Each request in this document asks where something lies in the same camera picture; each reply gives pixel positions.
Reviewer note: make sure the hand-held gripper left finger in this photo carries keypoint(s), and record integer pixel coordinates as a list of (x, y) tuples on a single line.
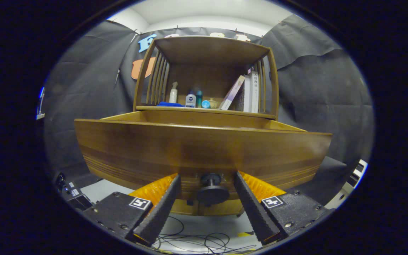
[(161, 212)]

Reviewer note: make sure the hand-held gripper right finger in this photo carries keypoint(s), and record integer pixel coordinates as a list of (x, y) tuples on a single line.
[(251, 209)]

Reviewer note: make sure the black drawer knob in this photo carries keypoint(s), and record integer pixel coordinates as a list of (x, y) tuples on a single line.
[(212, 193)]

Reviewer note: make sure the wooden drawer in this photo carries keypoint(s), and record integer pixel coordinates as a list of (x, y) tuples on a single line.
[(190, 148)]

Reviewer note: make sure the blue white tube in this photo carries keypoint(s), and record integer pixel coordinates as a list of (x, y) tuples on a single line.
[(205, 104)]

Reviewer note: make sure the wooden countertop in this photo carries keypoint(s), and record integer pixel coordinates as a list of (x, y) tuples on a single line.
[(207, 110)]

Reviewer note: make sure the wooden cabinet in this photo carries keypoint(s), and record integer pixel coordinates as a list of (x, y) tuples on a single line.
[(207, 49)]

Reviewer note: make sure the black floor device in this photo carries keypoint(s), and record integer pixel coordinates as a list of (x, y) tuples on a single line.
[(78, 200)]

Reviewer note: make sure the blue folded cloth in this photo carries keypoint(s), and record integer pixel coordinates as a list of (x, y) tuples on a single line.
[(169, 104)]

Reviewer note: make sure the beige lidded teacup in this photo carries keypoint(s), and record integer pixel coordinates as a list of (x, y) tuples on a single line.
[(214, 103)]

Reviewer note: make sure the white blue-capped lotion bottle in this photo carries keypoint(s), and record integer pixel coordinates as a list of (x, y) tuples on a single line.
[(190, 101)]

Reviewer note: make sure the white pump bottle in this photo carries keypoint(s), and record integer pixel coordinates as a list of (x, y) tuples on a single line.
[(173, 95)]

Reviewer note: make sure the purple white book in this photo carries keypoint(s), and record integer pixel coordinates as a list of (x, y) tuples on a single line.
[(233, 92)]

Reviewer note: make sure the teal bottle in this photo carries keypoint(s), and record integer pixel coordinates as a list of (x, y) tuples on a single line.
[(199, 97)]

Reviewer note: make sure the computer monitor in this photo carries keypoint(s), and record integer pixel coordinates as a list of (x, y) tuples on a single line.
[(40, 106)]

